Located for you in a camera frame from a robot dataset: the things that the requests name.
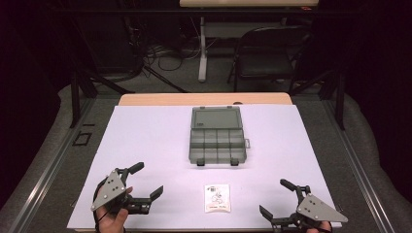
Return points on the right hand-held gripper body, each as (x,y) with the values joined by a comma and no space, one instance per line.
(315,209)

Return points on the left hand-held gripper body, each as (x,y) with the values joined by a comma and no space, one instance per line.
(110,191)

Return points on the small white printed packet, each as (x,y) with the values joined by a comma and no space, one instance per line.
(217,199)

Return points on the clear grey compartment box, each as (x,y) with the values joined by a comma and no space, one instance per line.
(215,142)

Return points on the person's right hand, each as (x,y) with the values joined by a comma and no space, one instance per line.
(319,229)

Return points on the person's left hand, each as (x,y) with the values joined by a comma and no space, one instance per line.
(111,223)

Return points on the white table sheet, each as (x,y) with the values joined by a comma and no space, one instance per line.
(145,145)

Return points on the wooden table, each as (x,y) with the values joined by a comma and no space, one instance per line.
(194,99)

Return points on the black metal stand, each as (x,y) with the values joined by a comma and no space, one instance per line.
(338,97)
(75,97)

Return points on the black folding chair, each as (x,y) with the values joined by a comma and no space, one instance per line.
(265,64)

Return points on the white-legged desk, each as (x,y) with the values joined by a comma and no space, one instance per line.
(203,48)

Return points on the metal floor rail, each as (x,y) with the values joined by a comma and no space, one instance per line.
(359,171)
(48,171)

